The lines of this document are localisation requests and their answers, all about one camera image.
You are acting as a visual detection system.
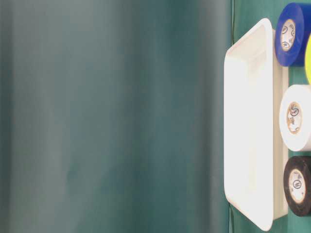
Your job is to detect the white plastic case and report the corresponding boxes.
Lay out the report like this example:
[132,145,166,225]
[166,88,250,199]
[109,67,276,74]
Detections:
[224,18,289,231]

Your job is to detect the white tape roll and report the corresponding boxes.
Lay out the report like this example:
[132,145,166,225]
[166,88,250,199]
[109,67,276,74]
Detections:
[279,84,311,151]

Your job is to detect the black tape roll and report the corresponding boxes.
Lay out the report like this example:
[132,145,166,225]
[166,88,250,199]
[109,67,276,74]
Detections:
[283,156,311,216]

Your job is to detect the blue tape roll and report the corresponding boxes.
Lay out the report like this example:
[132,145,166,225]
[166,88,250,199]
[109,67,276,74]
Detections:
[275,2,311,67]

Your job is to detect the yellow tape roll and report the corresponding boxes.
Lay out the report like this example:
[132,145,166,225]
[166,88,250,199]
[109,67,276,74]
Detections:
[305,35,311,85]

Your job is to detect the green backdrop panel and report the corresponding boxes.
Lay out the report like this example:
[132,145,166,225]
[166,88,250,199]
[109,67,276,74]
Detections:
[0,0,231,233]

